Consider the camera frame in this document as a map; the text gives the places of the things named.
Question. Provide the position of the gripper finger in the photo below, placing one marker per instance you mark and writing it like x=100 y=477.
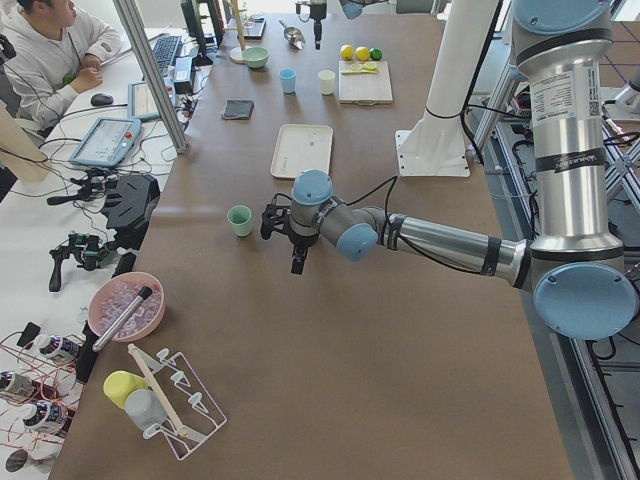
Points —
x=298 y=260
x=317 y=29

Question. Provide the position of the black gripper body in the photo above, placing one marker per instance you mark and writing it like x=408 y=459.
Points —
x=301 y=241
x=316 y=13

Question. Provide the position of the pale yellow plastic cup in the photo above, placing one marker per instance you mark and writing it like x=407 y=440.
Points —
x=326 y=79

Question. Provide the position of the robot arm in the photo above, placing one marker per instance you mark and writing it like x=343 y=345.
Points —
x=574 y=268
x=351 y=8

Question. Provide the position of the cream rabbit serving tray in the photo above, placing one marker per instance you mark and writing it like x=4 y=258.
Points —
x=301 y=147

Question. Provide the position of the silver metal scoop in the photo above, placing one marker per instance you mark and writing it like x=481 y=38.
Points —
x=293 y=35

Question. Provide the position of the whole lemon lower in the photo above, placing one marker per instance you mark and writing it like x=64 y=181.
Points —
x=347 y=52

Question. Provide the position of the whole lemon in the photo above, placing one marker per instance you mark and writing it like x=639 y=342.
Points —
x=347 y=52
x=362 y=53

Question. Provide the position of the whole lemon upper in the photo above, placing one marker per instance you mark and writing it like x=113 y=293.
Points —
x=362 y=53

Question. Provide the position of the blue plastic cup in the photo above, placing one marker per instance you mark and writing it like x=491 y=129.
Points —
x=287 y=79

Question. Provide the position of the yellow plastic knife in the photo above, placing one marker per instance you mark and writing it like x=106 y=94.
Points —
x=346 y=72

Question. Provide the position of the green plastic cup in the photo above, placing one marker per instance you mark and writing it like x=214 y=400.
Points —
x=240 y=220

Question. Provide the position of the green lime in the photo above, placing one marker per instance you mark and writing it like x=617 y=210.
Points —
x=376 y=54

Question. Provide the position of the green bowl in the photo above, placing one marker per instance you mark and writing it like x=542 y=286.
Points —
x=255 y=57

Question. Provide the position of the wooden cutting board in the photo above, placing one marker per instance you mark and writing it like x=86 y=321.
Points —
x=365 y=89

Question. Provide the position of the grey folded cloth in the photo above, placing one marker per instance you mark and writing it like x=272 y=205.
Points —
x=236 y=109

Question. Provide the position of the black keyboard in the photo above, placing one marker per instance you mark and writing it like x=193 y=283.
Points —
x=165 y=51

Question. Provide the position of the pink bowl with ice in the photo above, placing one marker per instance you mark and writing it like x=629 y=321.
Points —
x=119 y=293

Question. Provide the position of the blue teach pendant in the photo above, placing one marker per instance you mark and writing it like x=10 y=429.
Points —
x=141 y=104
x=107 y=142

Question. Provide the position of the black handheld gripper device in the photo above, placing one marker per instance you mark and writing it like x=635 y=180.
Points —
x=89 y=251

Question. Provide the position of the grey cup on rack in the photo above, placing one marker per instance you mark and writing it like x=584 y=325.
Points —
x=144 y=409

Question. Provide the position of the yellow cup on rack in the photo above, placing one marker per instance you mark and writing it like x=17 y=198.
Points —
x=120 y=384

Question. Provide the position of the black computer mouse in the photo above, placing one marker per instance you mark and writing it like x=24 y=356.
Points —
x=101 y=99

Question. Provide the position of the seated person in white hoodie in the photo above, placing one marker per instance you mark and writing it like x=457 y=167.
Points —
x=60 y=49

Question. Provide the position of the metal scoop handle in bowl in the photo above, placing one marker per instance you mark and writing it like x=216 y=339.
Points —
x=120 y=320

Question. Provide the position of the aluminium frame post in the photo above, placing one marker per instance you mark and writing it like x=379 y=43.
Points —
x=133 y=25

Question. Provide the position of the white wire cup rack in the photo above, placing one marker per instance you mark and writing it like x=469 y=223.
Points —
x=194 y=416

